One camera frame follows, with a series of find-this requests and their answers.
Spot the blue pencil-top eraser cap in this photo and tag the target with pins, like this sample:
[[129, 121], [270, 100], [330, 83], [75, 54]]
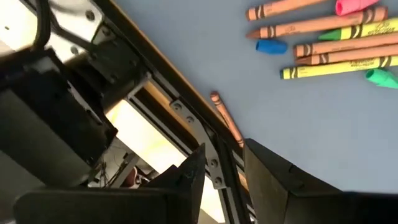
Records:
[[270, 46]]

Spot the tan crayon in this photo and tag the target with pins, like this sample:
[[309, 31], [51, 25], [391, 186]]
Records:
[[225, 115], [342, 46], [280, 7], [311, 26], [348, 56]]

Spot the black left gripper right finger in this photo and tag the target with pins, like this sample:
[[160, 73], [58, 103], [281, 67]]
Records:
[[311, 208]]

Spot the pink pencil-top eraser cap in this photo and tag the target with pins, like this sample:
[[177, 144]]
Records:
[[351, 6]]

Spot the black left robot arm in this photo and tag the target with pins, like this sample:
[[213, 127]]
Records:
[[46, 124]]

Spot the green crayon yellow wrapper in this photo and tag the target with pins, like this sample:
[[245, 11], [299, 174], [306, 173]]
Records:
[[367, 30]]

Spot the white metal mounting plate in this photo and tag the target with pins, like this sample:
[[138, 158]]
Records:
[[77, 15]]

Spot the grey metal corner bracket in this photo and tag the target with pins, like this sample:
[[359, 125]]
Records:
[[199, 133]]

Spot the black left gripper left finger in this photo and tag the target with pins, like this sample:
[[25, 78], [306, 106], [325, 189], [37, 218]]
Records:
[[124, 208]]

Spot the green pencil-top eraser cap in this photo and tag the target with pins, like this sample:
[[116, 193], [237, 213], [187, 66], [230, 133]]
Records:
[[382, 77]]

